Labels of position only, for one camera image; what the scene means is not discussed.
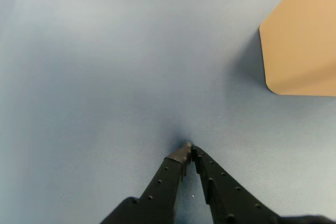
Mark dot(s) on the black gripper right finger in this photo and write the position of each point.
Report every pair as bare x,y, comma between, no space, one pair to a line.
225,192

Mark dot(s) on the gripper black left finger with grey tip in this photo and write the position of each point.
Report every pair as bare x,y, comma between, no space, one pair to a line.
162,182

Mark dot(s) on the tan metal box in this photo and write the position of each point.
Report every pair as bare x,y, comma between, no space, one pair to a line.
302,37

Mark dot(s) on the dark blue table mat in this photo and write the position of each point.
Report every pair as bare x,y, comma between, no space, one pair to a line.
105,77

